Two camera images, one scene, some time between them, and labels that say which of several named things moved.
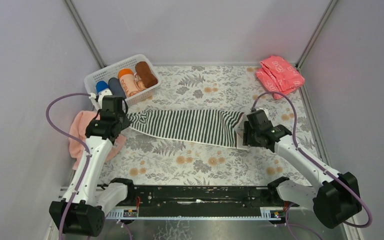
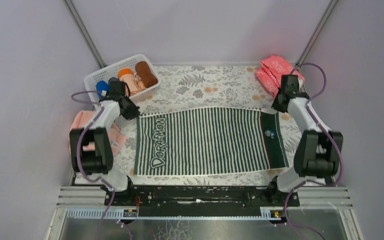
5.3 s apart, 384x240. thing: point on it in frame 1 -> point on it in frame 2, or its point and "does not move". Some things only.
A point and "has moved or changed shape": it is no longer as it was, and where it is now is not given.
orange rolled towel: x=128 y=82 does not move
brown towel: x=144 y=74 does not move
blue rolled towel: x=100 y=85 does not move
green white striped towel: x=204 y=127 has moved or changed shape
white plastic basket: x=112 y=71 does not move
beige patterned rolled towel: x=138 y=82 does not move
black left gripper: x=122 y=118 -> x=129 y=109
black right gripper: x=247 y=131 -> x=278 y=103
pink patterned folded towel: x=276 y=74 does not move
